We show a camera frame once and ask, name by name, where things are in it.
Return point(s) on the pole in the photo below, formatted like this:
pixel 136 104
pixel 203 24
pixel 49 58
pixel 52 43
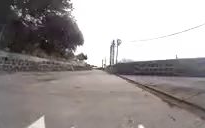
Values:
pixel 117 53
pixel 112 53

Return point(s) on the grey concrete road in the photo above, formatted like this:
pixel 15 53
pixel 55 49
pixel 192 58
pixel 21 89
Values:
pixel 83 96

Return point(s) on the group of dark trees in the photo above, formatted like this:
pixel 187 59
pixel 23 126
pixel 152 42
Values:
pixel 50 30

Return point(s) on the dark gutter strip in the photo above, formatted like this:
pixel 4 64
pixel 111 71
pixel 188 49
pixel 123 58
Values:
pixel 163 96

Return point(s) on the raised concrete strip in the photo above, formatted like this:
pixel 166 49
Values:
pixel 190 89

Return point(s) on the grey concrete wall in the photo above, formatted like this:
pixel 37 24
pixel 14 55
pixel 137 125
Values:
pixel 176 67

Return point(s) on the stone retaining wall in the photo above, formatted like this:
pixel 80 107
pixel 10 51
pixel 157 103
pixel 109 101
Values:
pixel 23 64

